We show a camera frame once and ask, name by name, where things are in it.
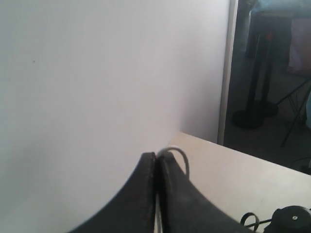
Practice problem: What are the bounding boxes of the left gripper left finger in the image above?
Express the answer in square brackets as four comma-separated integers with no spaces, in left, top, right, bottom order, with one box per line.
[72,152,156,233]

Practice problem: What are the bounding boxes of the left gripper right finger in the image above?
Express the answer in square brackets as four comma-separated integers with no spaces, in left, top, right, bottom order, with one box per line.
[157,154,250,233]

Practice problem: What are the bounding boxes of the white wired earphones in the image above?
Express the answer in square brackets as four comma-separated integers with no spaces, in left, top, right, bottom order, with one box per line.
[153,145,190,233]

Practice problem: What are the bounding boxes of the black tripod stand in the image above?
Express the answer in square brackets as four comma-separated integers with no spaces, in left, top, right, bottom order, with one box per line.
[276,77,311,148]

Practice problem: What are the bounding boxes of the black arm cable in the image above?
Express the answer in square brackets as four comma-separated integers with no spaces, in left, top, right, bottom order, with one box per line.
[240,205,311,233]

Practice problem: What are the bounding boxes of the black stanchion post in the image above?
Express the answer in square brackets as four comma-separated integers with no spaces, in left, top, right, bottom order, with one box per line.
[232,9,279,129]

